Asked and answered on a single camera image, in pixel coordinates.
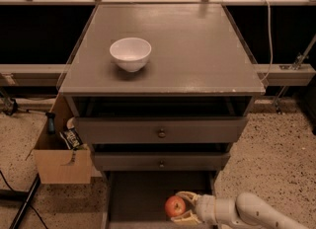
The black floor bar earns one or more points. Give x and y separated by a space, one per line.
24 198

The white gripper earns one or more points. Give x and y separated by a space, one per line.
205 207

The top grey drawer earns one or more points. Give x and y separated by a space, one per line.
146 131

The dark snack packet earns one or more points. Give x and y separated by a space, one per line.
71 139

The metal clamp stand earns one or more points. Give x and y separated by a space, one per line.
11 106

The white ceramic bowl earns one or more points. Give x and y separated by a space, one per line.
131 54

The middle grey drawer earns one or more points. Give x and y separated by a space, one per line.
161 161

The red apple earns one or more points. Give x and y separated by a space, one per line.
175 206

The metal rail frame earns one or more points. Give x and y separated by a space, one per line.
33 73

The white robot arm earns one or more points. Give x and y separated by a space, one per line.
246 211

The dark blue bottle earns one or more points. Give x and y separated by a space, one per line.
50 123

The bottom grey open drawer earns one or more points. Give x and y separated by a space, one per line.
136 200

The cardboard box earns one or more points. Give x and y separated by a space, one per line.
56 163

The grey drawer cabinet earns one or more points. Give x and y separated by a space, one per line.
197 69

